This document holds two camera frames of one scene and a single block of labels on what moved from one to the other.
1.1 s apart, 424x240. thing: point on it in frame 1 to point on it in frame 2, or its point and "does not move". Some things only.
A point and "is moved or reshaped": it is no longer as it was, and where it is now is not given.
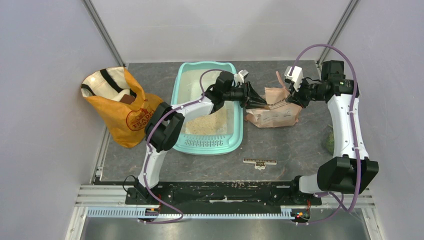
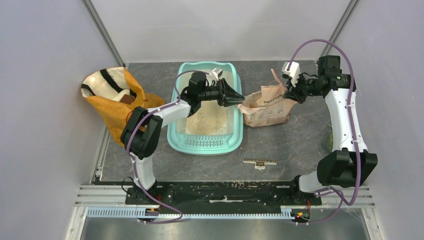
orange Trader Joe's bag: x=122 y=102 does not move
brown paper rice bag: x=280 y=112 is moved or reshaped
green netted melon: x=330 y=143 does not move
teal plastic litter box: x=220 y=132 does not move
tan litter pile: x=215 y=123 does not move
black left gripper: x=250 y=94 to x=225 y=92
